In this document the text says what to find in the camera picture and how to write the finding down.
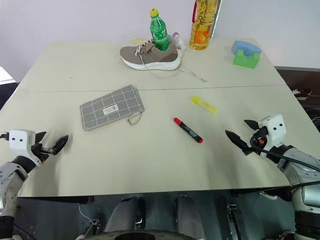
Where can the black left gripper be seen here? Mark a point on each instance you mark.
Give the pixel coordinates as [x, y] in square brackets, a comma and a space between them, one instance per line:
[38, 152]

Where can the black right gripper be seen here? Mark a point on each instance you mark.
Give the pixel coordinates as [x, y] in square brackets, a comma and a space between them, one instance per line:
[260, 141]

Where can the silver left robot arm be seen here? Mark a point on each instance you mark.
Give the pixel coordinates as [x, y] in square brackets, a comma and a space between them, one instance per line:
[10, 176]

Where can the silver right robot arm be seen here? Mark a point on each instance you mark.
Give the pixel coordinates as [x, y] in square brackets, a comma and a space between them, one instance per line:
[300, 172]

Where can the grey checked pouch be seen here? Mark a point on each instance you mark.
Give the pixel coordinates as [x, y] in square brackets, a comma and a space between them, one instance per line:
[110, 107]

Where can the yellow highlighter pen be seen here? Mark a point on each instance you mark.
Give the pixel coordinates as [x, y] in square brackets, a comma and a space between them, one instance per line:
[205, 105]

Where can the red marker pen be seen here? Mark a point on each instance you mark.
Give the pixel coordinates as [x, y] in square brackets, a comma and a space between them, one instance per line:
[188, 130]

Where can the dark sneaker with white laces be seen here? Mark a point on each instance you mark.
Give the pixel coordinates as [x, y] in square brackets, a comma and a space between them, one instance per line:
[301, 93]

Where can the green foam block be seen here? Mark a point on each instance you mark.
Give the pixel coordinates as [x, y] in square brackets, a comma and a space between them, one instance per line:
[246, 61]

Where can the blue foam arch block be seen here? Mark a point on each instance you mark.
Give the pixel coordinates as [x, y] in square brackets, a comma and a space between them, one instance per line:
[246, 47]

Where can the dark rounded shape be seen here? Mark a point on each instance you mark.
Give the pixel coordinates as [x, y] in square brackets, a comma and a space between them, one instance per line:
[188, 215]
[123, 215]

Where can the small white pink-capped bottle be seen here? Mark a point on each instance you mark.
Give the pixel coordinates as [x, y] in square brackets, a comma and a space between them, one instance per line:
[179, 41]

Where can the large cooking oil bottle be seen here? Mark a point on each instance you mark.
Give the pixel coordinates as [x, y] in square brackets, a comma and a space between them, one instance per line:
[201, 27]

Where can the taupe sneaker with white sole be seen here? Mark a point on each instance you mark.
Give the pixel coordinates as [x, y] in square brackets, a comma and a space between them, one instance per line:
[150, 56]

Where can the dark curved base rim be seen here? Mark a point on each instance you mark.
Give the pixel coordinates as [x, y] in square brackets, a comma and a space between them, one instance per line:
[140, 236]

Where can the green plastic soda bottle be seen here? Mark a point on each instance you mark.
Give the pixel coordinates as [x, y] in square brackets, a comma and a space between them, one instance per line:
[159, 32]

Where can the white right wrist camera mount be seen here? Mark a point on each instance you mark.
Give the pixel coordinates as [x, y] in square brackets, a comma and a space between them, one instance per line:
[275, 130]

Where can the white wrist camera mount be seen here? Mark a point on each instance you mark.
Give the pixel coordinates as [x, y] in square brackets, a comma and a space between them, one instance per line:
[275, 130]
[20, 142]

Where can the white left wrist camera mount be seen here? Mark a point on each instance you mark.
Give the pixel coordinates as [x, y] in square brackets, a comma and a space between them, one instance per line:
[20, 142]

